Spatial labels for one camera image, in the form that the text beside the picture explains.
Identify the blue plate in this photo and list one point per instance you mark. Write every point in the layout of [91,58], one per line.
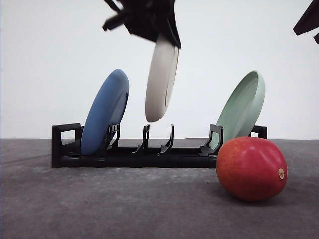
[106,108]

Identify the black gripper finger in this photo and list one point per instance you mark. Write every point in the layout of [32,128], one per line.
[310,21]

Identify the black plate rack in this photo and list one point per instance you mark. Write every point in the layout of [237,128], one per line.
[67,150]

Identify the white plate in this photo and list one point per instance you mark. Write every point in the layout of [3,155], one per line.
[161,76]

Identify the red pomegranate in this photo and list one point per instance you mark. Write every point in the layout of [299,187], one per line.
[252,168]

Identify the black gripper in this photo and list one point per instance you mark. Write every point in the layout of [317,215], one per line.
[146,19]

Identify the mint green plate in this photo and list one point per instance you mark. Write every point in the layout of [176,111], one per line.
[241,108]

